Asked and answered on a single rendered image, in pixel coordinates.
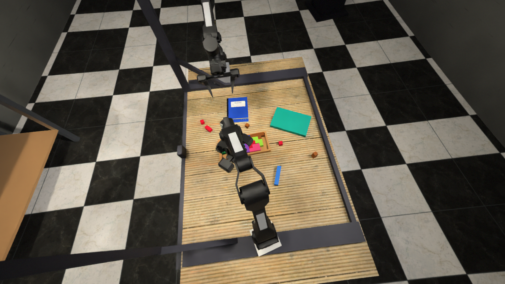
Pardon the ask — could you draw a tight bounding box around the blue rectangular block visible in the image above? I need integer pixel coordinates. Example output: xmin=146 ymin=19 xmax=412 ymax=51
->
xmin=274 ymin=166 xmax=281 ymax=186

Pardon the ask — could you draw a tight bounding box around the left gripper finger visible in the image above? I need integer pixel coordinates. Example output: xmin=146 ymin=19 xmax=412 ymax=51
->
xmin=230 ymin=75 xmax=237 ymax=94
xmin=201 ymin=80 xmax=213 ymax=97

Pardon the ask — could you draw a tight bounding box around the teal flat rectangular slab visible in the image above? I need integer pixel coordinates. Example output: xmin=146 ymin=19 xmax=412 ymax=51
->
xmin=270 ymin=107 xmax=311 ymax=137

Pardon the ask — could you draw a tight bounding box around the pink puzzle piece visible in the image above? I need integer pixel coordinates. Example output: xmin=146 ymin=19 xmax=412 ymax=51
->
xmin=249 ymin=143 xmax=261 ymax=152

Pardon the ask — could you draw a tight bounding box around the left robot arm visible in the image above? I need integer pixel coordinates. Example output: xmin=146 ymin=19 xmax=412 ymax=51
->
xmin=198 ymin=0 xmax=227 ymax=74

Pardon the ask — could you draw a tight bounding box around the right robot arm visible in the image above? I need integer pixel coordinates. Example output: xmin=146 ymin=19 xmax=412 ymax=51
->
xmin=216 ymin=117 xmax=279 ymax=250

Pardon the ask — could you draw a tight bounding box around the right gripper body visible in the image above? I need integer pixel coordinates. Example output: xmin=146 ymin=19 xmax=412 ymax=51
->
xmin=218 ymin=133 xmax=253 ymax=173

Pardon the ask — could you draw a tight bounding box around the blue notebook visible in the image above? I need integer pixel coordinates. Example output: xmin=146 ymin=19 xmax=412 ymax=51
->
xmin=227 ymin=97 xmax=249 ymax=123

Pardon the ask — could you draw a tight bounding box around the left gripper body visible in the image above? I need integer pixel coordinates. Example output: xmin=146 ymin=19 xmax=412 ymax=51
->
xmin=197 ymin=58 xmax=240 ymax=84

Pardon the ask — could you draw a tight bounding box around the wooden puzzle board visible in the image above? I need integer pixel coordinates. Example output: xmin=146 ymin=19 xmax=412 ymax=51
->
xmin=219 ymin=131 xmax=271 ymax=160

